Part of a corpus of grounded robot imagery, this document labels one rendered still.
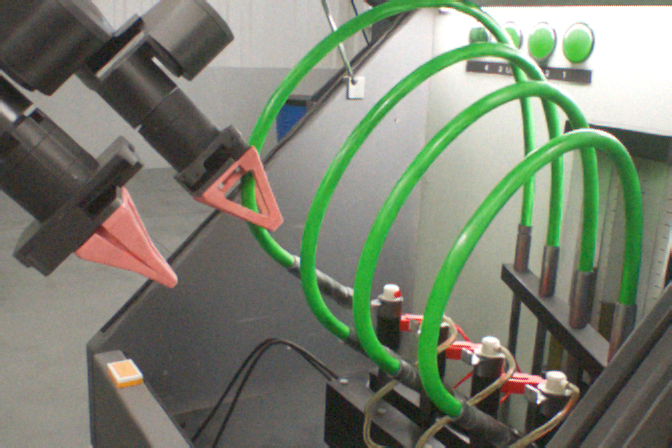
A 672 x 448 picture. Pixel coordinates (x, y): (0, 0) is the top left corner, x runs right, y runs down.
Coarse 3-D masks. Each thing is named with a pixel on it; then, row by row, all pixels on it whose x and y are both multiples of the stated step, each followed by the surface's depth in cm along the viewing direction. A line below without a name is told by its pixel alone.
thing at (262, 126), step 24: (408, 0) 73; (432, 0) 74; (456, 0) 75; (360, 24) 70; (480, 24) 79; (312, 48) 69; (288, 96) 68; (264, 120) 68; (528, 120) 85; (528, 144) 86; (528, 192) 88; (528, 216) 89; (264, 240) 71; (288, 264) 73
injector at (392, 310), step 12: (384, 300) 80; (396, 300) 80; (384, 312) 80; (396, 312) 80; (384, 324) 81; (396, 324) 81; (384, 336) 81; (396, 336) 81; (396, 348) 82; (384, 372) 83; (384, 384) 83; (384, 396) 83
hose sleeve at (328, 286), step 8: (296, 256) 73; (296, 264) 73; (296, 272) 73; (320, 272) 75; (320, 280) 75; (328, 280) 76; (320, 288) 75; (328, 288) 76; (336, 288) 76; (344, 288) 77; (328, 296) 77; (336, 296) 77; (344, 296) 77
